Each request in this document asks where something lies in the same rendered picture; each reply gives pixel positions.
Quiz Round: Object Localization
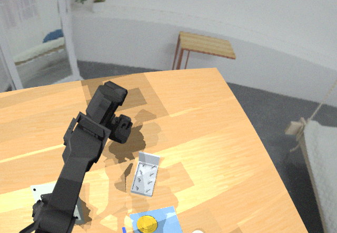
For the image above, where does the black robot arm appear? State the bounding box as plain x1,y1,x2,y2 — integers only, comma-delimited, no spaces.
19,85,133,233

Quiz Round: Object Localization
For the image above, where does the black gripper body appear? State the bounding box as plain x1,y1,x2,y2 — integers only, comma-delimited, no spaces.
99,81,128,141

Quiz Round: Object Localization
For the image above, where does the yellow plate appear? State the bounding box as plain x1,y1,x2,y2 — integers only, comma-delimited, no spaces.
137,216,157,233

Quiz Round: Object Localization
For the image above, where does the white dish rack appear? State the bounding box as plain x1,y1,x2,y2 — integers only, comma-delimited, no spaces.
131,151,160,197

